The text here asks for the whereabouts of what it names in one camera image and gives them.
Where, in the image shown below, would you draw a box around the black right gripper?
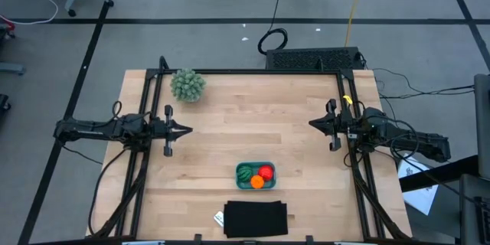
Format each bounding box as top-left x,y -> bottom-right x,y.
309,98 -> 357,152

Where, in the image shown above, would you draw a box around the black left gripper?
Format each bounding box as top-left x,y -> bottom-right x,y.
151,104 -> 194,158

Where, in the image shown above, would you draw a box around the toy red pepper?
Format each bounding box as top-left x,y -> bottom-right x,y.
257,164 -> 274,181

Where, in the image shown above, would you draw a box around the toy watermelon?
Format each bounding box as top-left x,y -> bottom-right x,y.
237,165 -> 254,183

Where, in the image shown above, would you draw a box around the green spiky artificial plant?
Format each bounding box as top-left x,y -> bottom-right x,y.
170,68 -> 207,103

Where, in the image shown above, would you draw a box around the black perforated box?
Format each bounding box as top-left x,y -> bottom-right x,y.
266,47 -> 364,72

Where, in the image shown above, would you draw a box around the teal plastic container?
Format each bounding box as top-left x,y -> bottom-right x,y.
234,161 -> 277,191

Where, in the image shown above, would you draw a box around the black folded cloth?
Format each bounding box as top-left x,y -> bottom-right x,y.
223,200 -> 289,239

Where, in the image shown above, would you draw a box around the white paper sheet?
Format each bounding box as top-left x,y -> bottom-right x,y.
397,157 -> 439,216

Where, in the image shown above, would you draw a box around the black bar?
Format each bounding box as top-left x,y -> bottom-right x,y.
399,155 -> 479,193

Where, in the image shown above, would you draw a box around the grey cabinet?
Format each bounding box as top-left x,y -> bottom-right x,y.
473,73 -> 490,179

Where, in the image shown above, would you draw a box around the black metal table frame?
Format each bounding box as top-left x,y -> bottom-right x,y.
90,56 -> 413,245

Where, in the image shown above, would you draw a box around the black coiled cable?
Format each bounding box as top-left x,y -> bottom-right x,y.
257,0 -> 289,55

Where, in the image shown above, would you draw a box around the thin black cables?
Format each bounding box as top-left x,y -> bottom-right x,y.
373,67 -> 475,100

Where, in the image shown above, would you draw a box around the black cable on arm base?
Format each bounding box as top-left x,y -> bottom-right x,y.
88,147 -> 129,237

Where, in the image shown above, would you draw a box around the yellow cable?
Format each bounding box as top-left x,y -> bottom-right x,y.
344,0 -> 369,48

